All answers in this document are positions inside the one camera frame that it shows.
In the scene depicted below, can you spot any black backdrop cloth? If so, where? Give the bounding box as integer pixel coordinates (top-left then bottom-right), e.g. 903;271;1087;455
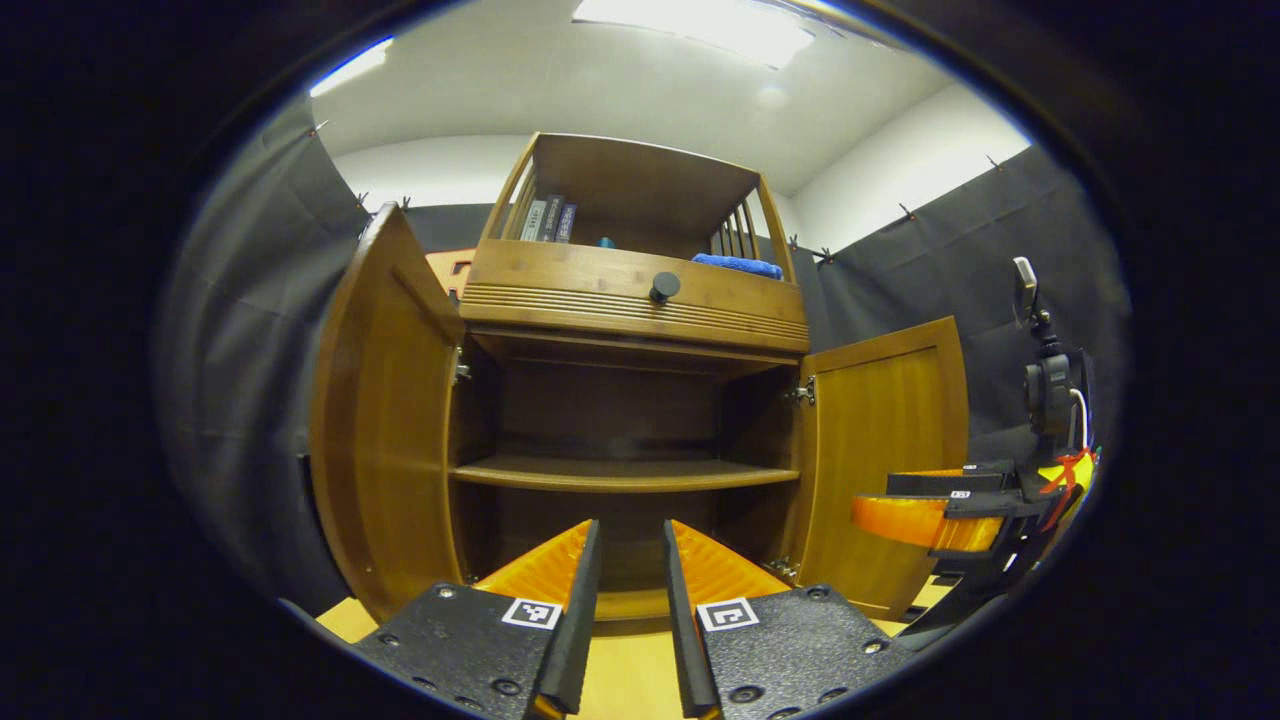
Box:
155;95;1131;616

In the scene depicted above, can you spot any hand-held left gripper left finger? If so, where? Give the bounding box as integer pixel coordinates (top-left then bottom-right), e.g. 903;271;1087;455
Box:
350;518;602;719

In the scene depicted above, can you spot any wooden cabinet drawer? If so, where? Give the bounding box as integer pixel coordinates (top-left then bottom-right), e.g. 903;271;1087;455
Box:
460;238;811;354

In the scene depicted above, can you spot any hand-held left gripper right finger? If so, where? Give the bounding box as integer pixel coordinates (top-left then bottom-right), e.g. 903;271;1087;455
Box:
663;518;916;719

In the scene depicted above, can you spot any blue folded towel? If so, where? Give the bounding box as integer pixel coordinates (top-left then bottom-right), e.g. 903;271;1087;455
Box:
691;252;785;281

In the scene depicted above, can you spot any wooden double-door shoe cabinet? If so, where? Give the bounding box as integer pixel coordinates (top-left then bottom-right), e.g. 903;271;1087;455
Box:
445;132;813;623

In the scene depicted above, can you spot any ceiling light panel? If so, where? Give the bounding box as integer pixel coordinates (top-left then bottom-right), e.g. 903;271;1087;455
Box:
572;0;816;69

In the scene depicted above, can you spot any wooden shoe cabinet door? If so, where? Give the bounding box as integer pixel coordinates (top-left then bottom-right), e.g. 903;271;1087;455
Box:
795;316;971;621
308;202;466;623

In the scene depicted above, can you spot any black door handle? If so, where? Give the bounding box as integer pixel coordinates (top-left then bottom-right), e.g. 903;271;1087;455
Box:
298;452;321;546

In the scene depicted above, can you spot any wooden inner cabinet shelf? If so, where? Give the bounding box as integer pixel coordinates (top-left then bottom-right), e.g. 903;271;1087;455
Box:
447;455;801;494

